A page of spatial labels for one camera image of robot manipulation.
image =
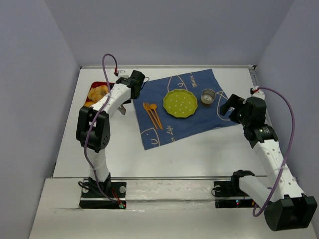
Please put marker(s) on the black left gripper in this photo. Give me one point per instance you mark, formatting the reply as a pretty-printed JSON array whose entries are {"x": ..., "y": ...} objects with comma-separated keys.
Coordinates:
[{"x": 123, "y": 108}]

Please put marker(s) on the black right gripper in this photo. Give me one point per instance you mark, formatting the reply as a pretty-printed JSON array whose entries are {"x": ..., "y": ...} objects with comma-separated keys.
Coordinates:
[{"x": 236, "y": 109}]

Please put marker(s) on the metal tongs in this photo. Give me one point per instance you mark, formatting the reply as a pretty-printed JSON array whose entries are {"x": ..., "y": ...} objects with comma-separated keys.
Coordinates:
[{"x": 122, "y": 109}]

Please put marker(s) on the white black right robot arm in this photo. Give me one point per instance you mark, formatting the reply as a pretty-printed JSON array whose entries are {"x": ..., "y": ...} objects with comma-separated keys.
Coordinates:
[{"x": 285, "y": 205}]

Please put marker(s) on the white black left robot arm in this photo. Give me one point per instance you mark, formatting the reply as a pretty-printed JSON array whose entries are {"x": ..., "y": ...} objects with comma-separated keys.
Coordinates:
[{"x": 93, "y": 126}]

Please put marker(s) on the steel cup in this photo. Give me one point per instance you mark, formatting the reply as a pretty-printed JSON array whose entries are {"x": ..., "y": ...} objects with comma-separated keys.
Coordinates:
[{"x": 207, "y": 97}]

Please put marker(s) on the orange plastic fork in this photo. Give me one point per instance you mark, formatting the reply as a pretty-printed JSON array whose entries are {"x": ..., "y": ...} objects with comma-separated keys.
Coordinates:
[{"x": 148, "y": 112}]

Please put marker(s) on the blue fish-print placemat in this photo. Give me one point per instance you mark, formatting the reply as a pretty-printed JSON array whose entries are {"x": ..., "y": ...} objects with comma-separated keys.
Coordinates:
[{"x": 204, "y": 118}]

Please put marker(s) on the orange plastic spoon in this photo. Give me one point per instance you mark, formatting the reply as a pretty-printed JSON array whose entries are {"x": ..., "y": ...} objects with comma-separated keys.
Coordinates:
[{"x": 153, "y": 107}]

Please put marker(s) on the red tray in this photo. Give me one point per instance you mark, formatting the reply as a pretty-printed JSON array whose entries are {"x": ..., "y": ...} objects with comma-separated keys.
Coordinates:
[{"x": 88, "y": 102}]

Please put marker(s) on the green polka-dot plate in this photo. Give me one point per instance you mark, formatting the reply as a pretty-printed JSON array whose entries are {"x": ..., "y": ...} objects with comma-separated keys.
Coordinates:
[{"x": 180, "y": 103}]

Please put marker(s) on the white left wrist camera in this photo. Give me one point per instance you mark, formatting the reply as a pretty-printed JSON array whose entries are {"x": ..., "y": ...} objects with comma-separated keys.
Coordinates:
[{"x": 121, "y": 74}]

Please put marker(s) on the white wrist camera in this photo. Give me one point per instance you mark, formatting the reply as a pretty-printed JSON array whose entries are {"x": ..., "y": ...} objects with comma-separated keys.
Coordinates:
[
  {"x": 121, "y": 74},
  {"x": 257, "y": 92}
]

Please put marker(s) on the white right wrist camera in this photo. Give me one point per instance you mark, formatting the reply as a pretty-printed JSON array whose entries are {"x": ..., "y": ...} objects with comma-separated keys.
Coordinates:
[{"x": 257, "y": 92}]

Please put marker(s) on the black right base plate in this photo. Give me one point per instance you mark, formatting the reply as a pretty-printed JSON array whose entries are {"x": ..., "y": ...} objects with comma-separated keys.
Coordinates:
[{"x": 228, "y": 197}]

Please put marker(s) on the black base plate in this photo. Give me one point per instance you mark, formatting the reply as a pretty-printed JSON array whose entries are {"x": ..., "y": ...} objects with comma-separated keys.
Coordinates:
[
  {"x": 91, "y": 197},
  {"x": 228, "y": 197}
]

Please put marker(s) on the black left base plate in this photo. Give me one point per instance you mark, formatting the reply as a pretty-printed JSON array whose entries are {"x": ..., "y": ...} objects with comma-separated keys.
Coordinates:
[{"x": 91, "y": 197}]

